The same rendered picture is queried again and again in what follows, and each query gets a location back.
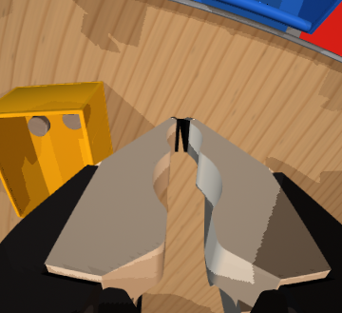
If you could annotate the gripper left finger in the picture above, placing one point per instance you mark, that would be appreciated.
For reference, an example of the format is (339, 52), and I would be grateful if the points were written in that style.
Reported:
(104, 227)

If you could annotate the yellow bin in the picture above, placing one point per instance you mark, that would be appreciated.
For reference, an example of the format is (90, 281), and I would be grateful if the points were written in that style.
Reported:
(32, 167)

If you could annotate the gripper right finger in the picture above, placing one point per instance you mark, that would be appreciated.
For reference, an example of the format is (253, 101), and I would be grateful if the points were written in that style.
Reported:
(261, 230)

